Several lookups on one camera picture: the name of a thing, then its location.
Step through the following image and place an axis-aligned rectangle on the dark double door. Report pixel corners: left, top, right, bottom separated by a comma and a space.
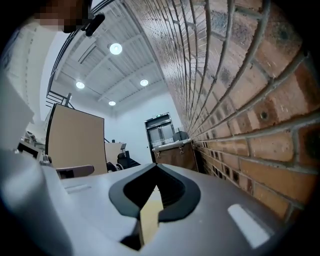
144, 112, 176, 165

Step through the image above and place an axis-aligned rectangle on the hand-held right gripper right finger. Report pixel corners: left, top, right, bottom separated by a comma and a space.
143, 162, 287, 256

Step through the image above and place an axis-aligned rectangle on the brown partition board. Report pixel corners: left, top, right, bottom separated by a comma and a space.
45, 102, 109, 176

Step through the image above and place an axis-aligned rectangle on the dark brown wooden cabinet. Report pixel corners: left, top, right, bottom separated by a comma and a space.
151, 138, 200, 174

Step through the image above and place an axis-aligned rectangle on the black metal railing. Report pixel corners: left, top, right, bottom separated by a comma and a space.
45, 90, 75, 110

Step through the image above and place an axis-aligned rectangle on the beige desk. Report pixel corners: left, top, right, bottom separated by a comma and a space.
104, 141, 128, 166

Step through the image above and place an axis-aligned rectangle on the black head-mounted camera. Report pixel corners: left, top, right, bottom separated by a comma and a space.
84, 12, 106, 38

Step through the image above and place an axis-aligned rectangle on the black box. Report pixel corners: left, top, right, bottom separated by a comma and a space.
172, 131, 190, 142

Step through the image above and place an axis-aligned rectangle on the person's head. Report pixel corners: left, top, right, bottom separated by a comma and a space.
33, 0, 91, 34

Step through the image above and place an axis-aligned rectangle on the cluttered white desk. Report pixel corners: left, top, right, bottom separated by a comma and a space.
16, 129, 47, 161

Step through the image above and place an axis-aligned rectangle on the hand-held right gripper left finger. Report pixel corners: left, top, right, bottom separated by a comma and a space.
0, 146, 157, 256

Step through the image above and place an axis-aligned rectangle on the black office chair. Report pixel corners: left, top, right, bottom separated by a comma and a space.
106, 150, 141, 173

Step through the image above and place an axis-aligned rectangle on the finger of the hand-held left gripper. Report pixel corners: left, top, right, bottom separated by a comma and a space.
55, 164, 96, 180

